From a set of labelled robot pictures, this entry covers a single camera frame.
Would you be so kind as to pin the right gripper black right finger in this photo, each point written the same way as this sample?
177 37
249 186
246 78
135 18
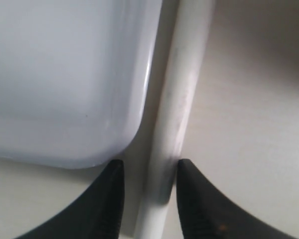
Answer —
206 213

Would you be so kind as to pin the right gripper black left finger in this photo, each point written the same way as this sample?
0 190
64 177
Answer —
95 214

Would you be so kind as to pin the vertical white wooden drumstick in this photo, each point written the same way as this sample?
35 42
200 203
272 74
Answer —
182 73

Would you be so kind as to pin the white rectangular plastic tray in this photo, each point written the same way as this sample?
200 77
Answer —
73 78

